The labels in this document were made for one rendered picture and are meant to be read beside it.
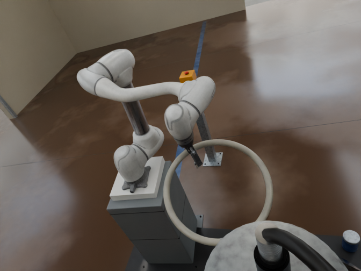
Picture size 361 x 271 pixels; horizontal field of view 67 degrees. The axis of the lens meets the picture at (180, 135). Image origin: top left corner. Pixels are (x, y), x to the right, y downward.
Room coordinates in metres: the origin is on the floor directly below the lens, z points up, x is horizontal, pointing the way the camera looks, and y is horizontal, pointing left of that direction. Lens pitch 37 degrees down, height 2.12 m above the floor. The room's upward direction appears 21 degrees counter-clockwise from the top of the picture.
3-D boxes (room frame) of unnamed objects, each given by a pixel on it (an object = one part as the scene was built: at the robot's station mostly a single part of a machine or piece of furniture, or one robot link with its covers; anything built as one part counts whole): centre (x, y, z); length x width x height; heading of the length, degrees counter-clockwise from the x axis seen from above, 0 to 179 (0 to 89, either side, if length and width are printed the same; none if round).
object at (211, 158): (2.17, -0.24, 0.54); 0.20 x 0.20 x 1.09; 63
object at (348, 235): (0.84, -0.85, 0.08); 0.10 x 0.10 x 0.13
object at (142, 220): (1.39, 0.39, 0.40); 0.50 x 0.50 x 0.80; 69
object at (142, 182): (1.37, 0.39, 0.88); 0.22 x 0.18 x 0.06; 162
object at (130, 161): (1.39, 0.38, 1.02); 0.18 x 0.16 x 0.22; 127
